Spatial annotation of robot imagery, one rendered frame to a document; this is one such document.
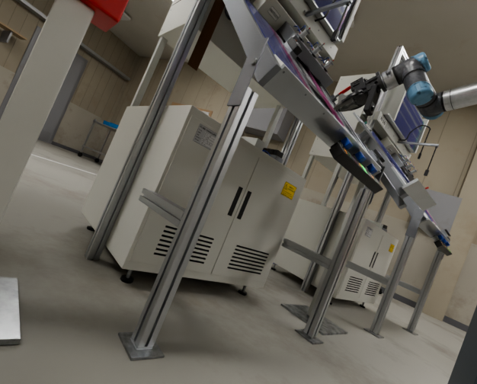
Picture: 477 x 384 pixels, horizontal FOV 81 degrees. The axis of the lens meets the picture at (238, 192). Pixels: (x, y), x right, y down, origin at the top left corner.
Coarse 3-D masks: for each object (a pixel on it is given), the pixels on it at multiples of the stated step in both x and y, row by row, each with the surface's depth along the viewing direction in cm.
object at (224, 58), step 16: (176, 0) 136; (192, 0) 120; (176, 16) 128; (224, 16) 124; (160, 32) 138; (176, 32) 128; (224, 32) 126; (160, 48) 137; (192, 48) 136; (208, 48) 130; (224, 48) 128; (240, 48) 133; (208, 64) 146; (224, 64) 139; (240, 64) 135; (144, 80) 136; (224, 80) 158; (256, 80) 143; (272, 96) 153; (272, 128) 159
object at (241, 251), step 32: (128, 128) 125; (160, 128) 100; (192, 128) 90; (160, 160) 92; (192, 160) 93; (256, 160) 111; (96, 192) 128; (128, 192) 102; (160, 192) 89; (192, 192) 96; (224, 192) 105; (256, 192) 115; (288, 192) 128; (96, 224) 114; (128, 224) 93; (160, 224) 91; (224, 224) 108; (256, 224) 119; (288, 224) 134; (128, 256) 87; (160, 256) 94; (192, 256) 102; (224, 256) 112; (256, 256) 124
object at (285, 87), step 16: (272, 80) 68; (288, 80) 69; (288, 96) 73; (304, 96) 74; (304, 112) 79; (320, 112) 80; (320, 128) 85; (336, 128) 86; (336, 144) 93; (352, 144) 94; (368, 160) 103
